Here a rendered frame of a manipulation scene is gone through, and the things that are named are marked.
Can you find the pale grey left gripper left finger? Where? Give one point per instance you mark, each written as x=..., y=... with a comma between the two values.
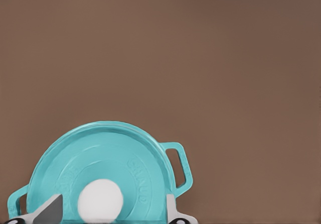
x=47, y=210

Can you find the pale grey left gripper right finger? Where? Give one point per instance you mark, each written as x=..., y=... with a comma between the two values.
x=173, y=212

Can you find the turquoise cast iron pot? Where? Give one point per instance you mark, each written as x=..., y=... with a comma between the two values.
x=184, y=163

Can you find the turquoise pot lid white knob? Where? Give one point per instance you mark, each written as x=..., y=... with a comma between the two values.
x=105, y=156

